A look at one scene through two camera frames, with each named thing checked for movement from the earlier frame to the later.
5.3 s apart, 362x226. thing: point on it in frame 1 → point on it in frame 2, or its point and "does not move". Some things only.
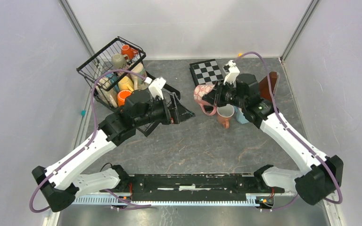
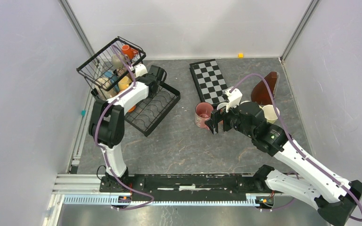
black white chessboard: (205, 73) does not move
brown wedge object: (264, 87) does not move
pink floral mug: (200, 90) → (202, 113)
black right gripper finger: (211, 97) → (209, 123)
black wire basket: (111, 64) does not move
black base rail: (195, 187) does not move
